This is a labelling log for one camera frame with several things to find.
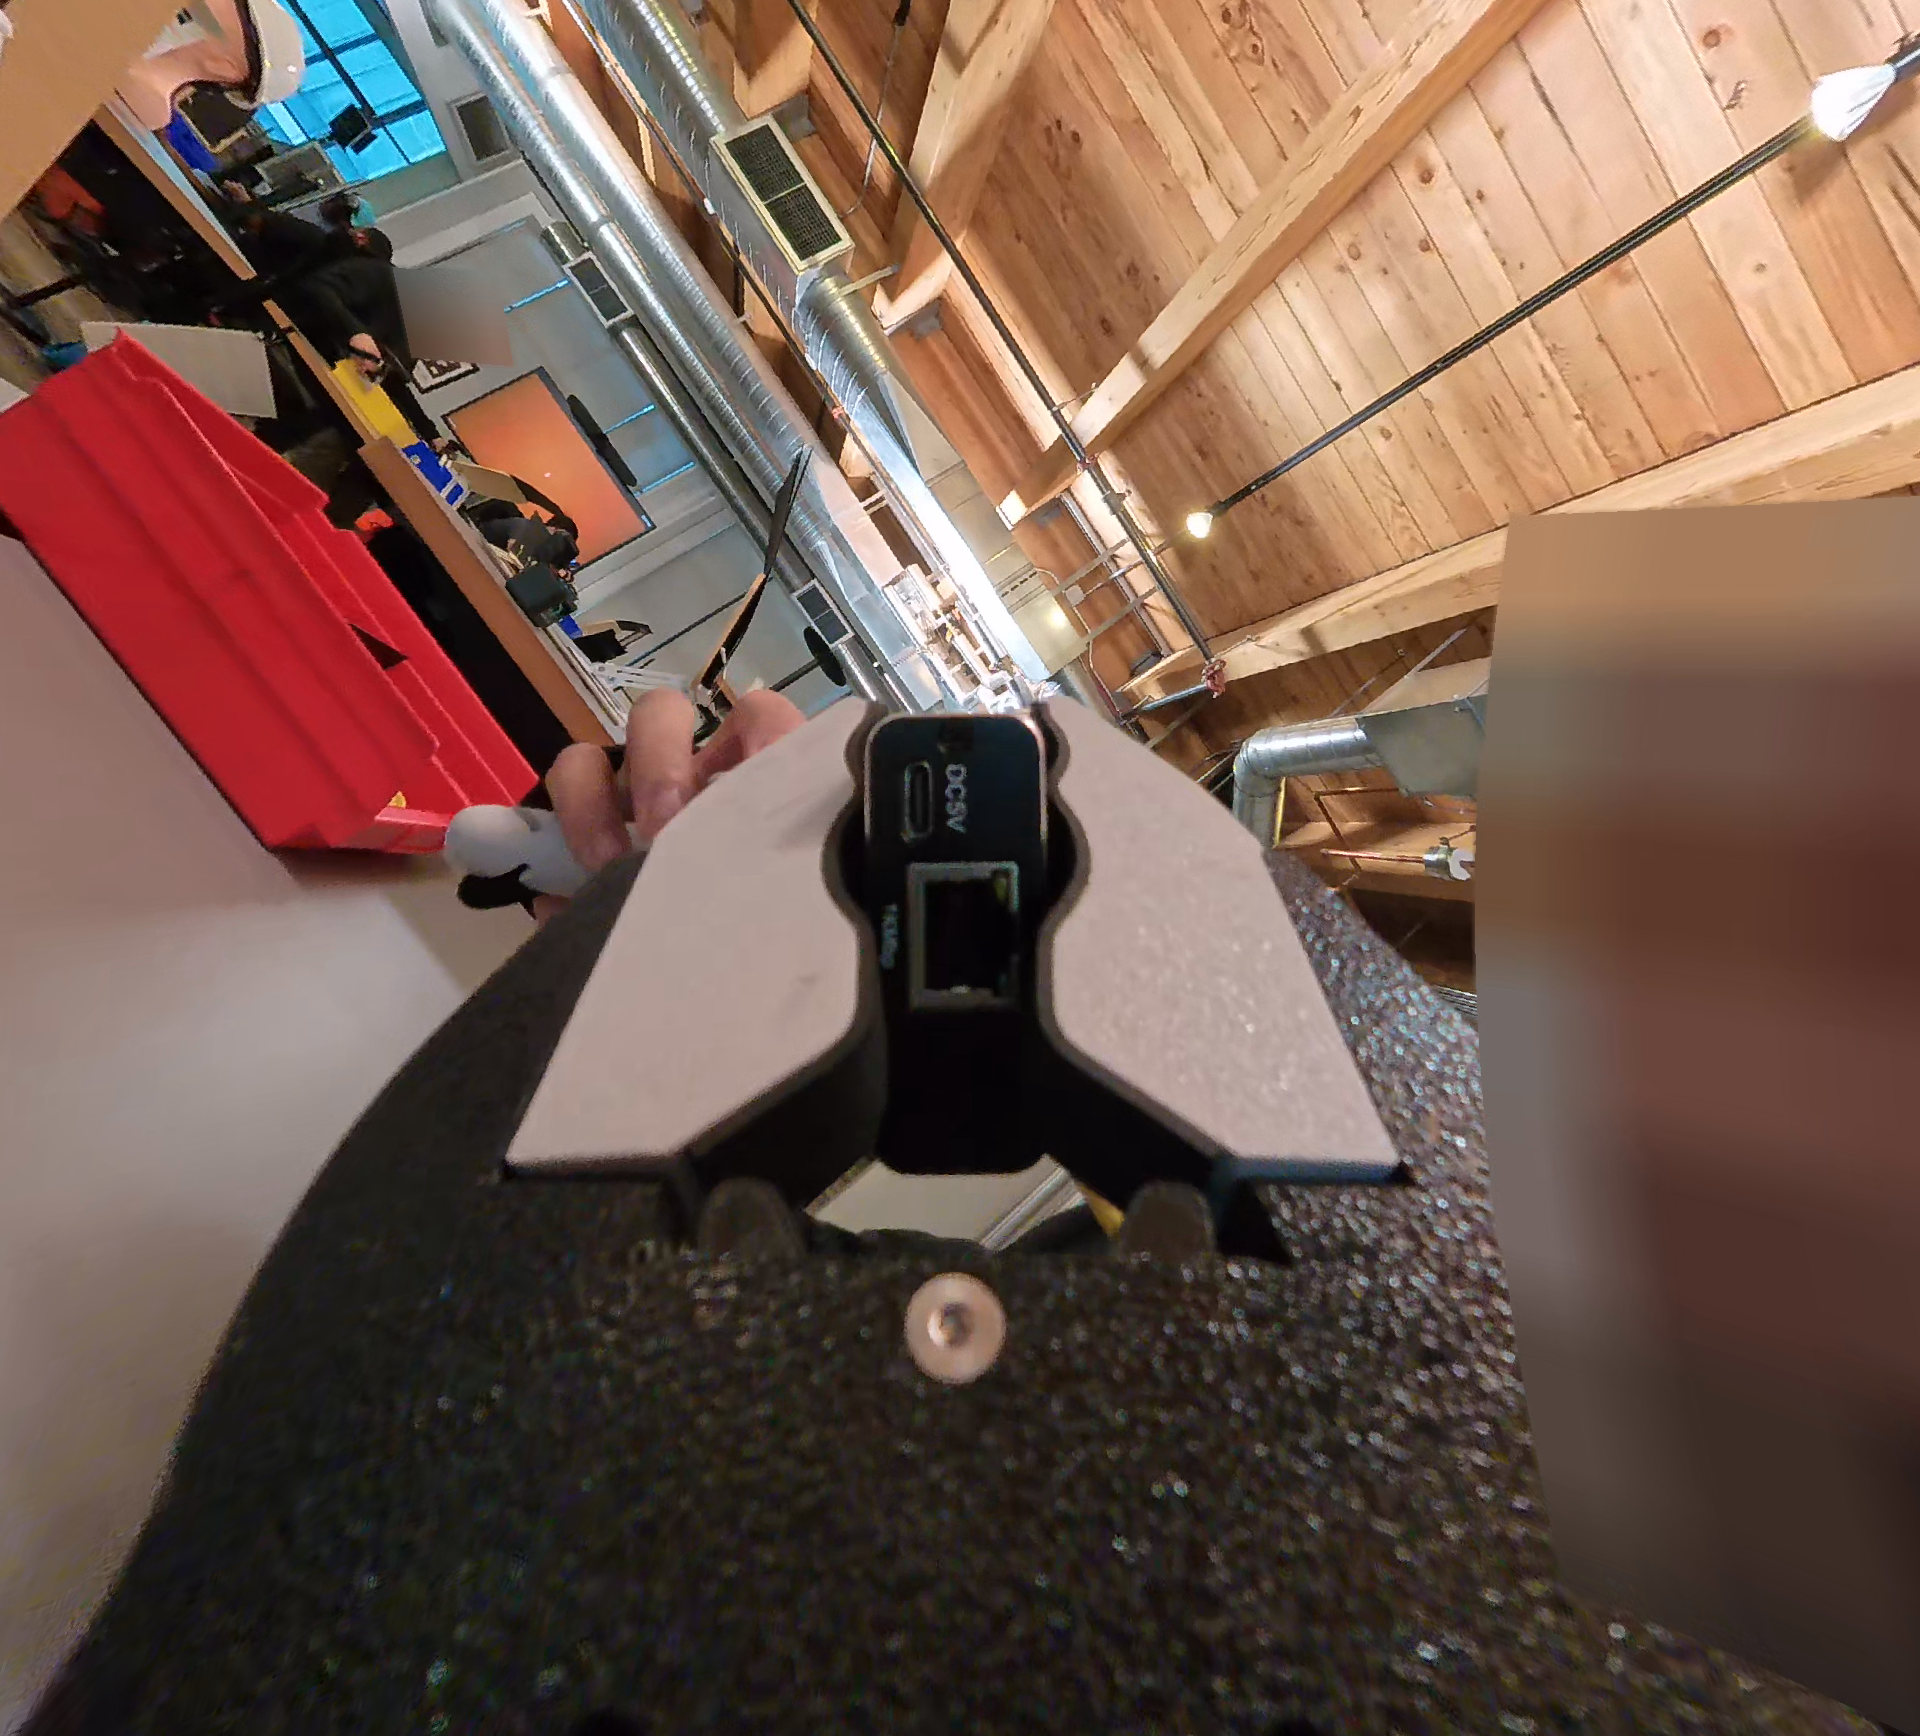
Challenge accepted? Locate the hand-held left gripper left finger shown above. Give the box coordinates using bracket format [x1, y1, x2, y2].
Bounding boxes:
[501, 711, 892, 1205]

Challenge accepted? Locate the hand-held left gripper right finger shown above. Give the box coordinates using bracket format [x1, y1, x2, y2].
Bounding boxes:
[1032, 695, 1414, 1208]

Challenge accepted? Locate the black ethernet splitter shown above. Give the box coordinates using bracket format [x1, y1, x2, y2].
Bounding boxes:
[829, 702, 1086, 1174]

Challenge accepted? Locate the person's right hand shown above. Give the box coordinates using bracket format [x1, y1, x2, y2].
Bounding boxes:
[544, 685, 807, 878]

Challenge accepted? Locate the orange screen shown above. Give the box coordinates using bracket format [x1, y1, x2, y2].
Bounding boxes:
[444, 367, 658, 572]

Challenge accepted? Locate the red plastic bin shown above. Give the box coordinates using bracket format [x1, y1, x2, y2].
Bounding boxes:
[0, 340, 542, 857]

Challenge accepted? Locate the white track spot lamp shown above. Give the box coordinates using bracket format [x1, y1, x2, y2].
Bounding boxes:
[1807, 60, 1920, 143]

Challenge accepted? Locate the white duct vent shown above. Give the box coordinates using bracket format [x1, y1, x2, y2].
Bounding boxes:
[709, 113, 858, 270]

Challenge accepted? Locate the silver air duct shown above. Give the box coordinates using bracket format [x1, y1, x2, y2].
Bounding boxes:
[452, 0, 1084, 718]

